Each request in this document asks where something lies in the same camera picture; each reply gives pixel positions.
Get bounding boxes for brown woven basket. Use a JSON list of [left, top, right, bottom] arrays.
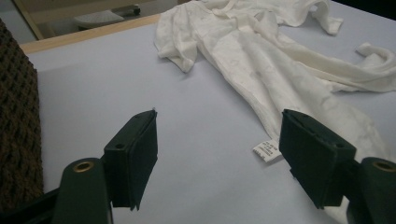
[[0, 18, 45, 213]]

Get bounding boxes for white baby romper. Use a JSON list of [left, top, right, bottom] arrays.
[[153, 0, 396, 224]]

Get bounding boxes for dark grey foot pedal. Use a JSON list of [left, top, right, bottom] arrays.
[[73, 9, 125, 30]]

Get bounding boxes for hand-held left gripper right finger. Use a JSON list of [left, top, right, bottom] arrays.
[[278, 108, 358, 210]]

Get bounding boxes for light wooden desk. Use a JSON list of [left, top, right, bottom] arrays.
[[12, 0, 178, 41]]

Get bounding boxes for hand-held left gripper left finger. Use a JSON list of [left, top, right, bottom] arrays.
[[102, 108, 159, 212]]

